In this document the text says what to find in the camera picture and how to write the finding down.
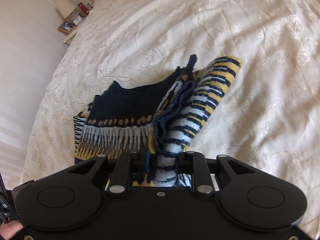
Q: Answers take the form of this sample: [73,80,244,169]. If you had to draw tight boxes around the person's left hand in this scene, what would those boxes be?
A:
[0,220,23,239]

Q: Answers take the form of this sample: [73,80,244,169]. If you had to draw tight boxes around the white embroidered bedspread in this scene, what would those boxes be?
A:
[22,0,319,238]

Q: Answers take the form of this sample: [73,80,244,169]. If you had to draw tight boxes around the red bottle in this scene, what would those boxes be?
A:
[78,2,89,15]

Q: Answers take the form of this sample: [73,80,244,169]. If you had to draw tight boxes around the white table lamp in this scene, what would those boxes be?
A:
[56,0,77,19]

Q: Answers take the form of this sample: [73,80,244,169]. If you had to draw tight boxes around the wooden picture frame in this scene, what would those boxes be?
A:
[57,20,76,34]

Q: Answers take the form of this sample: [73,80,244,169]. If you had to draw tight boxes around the small white gadget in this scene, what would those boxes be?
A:
[86,2,93,10]

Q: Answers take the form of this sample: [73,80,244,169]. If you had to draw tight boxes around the cream left nightstand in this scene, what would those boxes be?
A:
[62,25,81,45]

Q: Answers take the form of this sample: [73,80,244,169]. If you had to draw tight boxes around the navy yellow patterned knit sweater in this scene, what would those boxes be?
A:
[73,55,242,187]

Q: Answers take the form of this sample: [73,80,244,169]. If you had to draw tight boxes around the small white alarm clock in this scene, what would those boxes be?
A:
[72,14,83,25]

